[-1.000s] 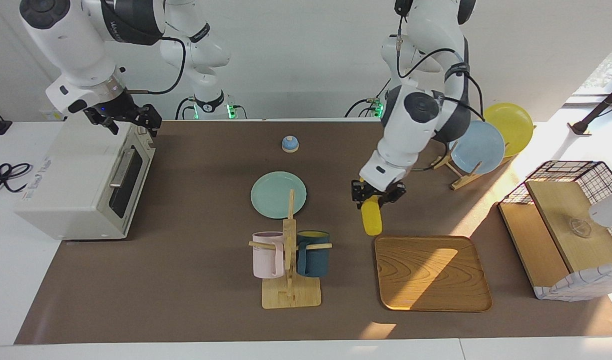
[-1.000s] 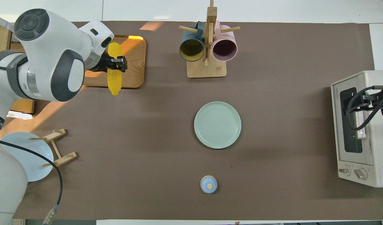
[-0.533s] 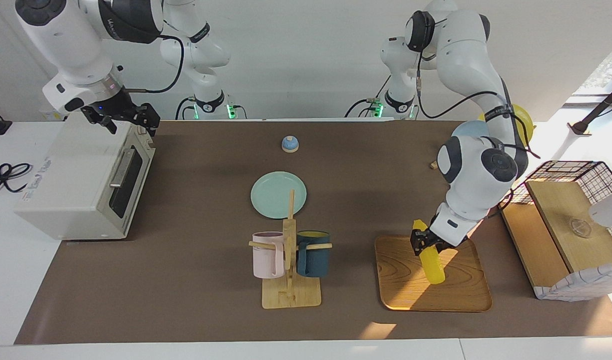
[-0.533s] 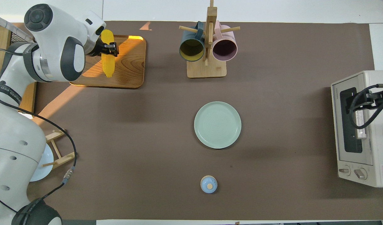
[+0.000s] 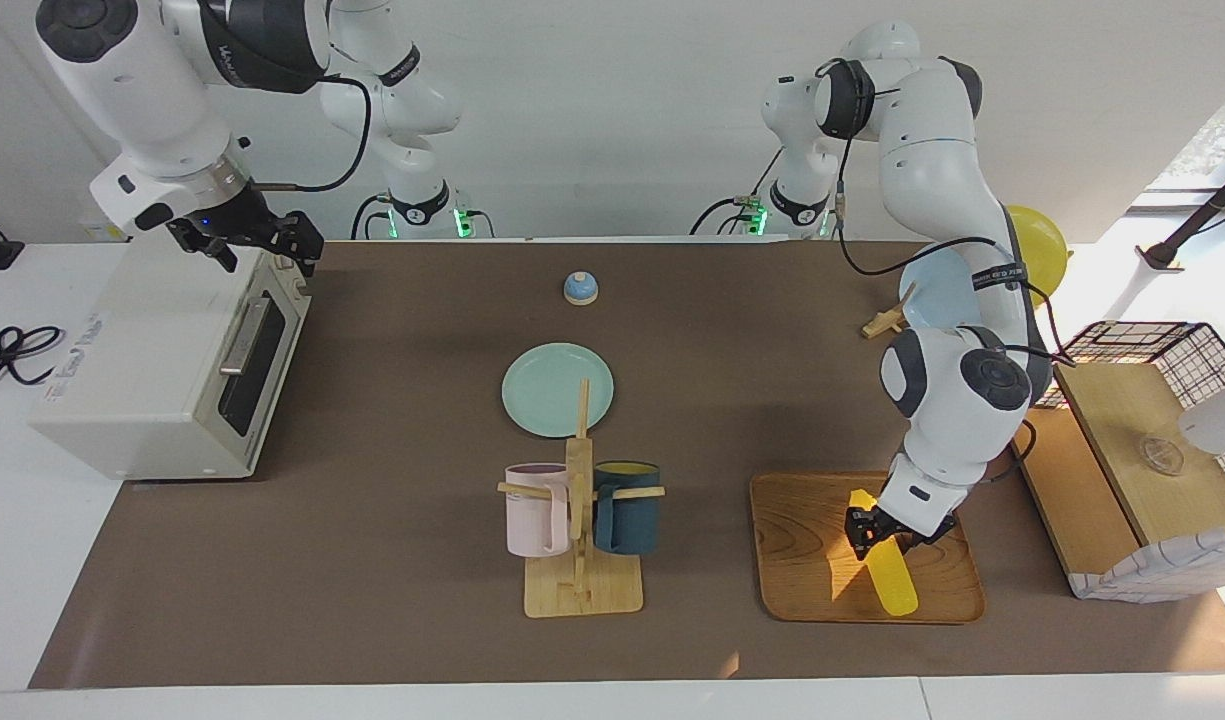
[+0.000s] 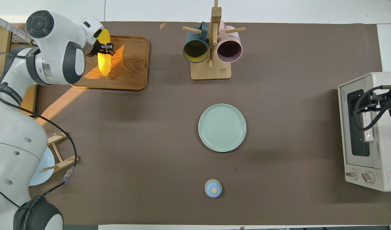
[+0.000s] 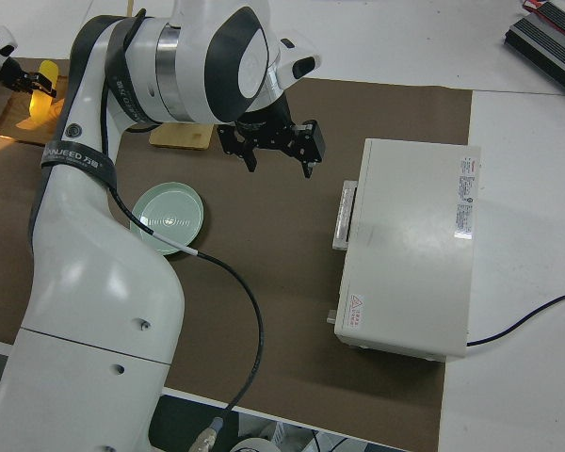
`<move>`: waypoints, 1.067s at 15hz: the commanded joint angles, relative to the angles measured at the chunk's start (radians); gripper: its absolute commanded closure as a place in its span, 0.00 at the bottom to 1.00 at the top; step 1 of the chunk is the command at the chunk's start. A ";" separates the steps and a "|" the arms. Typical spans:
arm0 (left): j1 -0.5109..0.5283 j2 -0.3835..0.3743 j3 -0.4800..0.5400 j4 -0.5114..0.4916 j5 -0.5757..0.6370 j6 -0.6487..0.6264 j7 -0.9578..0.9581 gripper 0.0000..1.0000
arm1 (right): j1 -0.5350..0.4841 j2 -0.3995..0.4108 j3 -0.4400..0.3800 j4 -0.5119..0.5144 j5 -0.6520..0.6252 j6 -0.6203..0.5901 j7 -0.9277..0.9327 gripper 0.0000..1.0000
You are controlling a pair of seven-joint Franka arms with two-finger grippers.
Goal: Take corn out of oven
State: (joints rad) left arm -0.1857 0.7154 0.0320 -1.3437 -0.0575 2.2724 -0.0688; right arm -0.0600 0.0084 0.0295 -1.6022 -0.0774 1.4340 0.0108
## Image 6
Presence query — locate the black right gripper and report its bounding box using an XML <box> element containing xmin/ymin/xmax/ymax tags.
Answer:
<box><xmin>371</xmin><ymin>91</ymin><xmax>391</xmax><ymax>117</ymax></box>

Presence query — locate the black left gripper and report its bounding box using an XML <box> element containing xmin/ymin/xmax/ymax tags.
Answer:
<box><xmin>86</xmin><ymin>40</ymin><xmax>115</xmax><ymax>57</ymax></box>

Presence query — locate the yellow corn cob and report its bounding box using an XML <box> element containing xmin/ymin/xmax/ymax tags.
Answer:
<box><xmin>97</xmin><ymin>29</ymin><xmax>112</xmax><ymax>77</ymax></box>

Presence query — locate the white toaster oven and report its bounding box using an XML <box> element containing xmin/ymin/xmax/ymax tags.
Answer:
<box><xmin>337</xmin><ymin>72</ymin><xmax>391</xmax><ymax>192</ymax></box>

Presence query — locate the pale green plate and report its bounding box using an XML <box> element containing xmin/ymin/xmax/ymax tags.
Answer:
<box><xmin>198</xmin><ymin>103</ymin><xmax>247</xmax><ymax>153</ymax></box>

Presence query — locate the wooden tray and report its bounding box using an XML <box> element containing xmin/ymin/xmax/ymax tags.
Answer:
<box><xmin>71</xmin><ymin>35</ymin><xmax>150</xmax><ymax>91</ymax></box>

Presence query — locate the dark blue mug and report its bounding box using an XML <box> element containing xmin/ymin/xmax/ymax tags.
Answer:
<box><xmin>183</xmin><ymin>22</ymin><xmax>209</xmax><ymax>64</ymax></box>

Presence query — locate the brown table mat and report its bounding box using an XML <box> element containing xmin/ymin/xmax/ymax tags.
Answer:
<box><xmin>29</xmin><ymin>22</ymin><xmax>383</xmax><ymax>226</ymax></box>

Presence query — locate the wooden mug rack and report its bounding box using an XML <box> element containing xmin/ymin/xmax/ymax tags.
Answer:
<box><xmin>183</xmin><ymin>0</ymin><xmax>246</xmax><ymax>80</ymax></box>

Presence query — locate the wooden plate rack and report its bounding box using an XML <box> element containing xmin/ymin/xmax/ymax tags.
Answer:
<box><xmin>47</xmin><ymin>131</ymin><xmax>79</xmax><ymax>173</ymax></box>

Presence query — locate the pink mug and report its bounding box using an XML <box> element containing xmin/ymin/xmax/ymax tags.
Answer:
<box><xmin>216</xmin><ymin>21</ymin><xmax>243</xmax><ymax>63</ymax></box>

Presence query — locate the light blue plate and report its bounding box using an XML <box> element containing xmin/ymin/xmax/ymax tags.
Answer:
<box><xmin>29</xmin><ymin>145</ymin><xmax>55</xmax><ymax>186</ymax></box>

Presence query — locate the blue jar with wooden knob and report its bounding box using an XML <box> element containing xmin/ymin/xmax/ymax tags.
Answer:
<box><xmin>204</xmin><ymin>179</ymin><xmax>222</xmax><ymax>198</ymax></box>

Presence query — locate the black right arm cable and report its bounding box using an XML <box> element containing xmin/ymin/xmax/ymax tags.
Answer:
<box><xmin>352</xmin><ymin>84</ymin><xmax>391</xmax><ymax>131</ymax></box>

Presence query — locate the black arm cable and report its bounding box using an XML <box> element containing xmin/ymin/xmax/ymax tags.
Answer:
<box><xmin>352</xmin><ymin>84</ymin><xmax>391</xmax><ymax>131</ymax></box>
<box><xmin>0</xmin><ymin>52</ymin><xmax>78</xmax><ymax>200</ymax></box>

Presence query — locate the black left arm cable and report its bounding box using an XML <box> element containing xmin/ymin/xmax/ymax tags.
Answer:
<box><xmin>0</xmin><ymin>52</ymin><xmax>78</xmax><ymax>200</ymax></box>

